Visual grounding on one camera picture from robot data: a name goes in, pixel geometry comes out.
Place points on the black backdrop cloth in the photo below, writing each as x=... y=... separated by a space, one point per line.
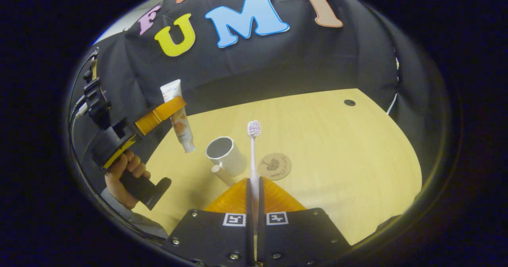
x=278 y=60

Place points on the black desk grommet hole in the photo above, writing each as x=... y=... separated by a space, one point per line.
x=349 y=102

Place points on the round wooden coaster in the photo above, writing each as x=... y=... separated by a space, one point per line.
x=274 y=166

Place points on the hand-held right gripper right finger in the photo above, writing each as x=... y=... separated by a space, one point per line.
x=260 y=203

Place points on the pale pink toothbrush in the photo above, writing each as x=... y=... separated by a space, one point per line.
x=254 y=156

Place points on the white toothpaste tube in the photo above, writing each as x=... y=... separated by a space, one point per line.
x=180 y=126

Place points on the white cup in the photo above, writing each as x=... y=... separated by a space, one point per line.
x=232 y=160

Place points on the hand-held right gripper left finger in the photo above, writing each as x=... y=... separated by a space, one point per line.
x=249 y=203

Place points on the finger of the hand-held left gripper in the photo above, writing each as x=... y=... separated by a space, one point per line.
x=158 y=114

